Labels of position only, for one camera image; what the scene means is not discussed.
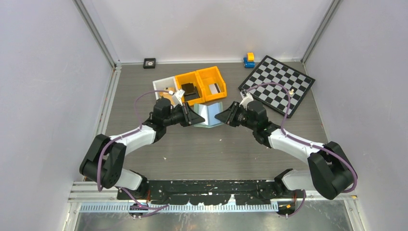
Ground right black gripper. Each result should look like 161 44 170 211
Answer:
215 101 257 131

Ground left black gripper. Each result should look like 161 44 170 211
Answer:
164 102 205 128

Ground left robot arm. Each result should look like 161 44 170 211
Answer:
79 98 205 199

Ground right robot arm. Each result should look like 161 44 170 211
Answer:
215 101 358 200

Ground white card with stripe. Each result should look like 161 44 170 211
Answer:
208 83 221 95

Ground brown cards in white bin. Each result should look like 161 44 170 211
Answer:
165 87 176 95

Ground black wallet in bin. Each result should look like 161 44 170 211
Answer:
181 83 200 101

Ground right orange storage bin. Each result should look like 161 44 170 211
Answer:
197 66 227 102

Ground white storage bin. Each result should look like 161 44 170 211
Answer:
152 76 180 104

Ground small black square box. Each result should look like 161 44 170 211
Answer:
143 58 156 69

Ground black white chessboard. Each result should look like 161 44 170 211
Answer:
238 55 315 118

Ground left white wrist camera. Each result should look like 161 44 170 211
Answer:
169 89 185 106

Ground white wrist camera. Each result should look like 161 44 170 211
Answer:
240 90 254 109
169 89 185 106

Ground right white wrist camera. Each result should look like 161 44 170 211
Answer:
240 90 254 109

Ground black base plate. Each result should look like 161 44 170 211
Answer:
117 179 306 205

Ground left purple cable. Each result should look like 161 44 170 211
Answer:
96 90 174 219

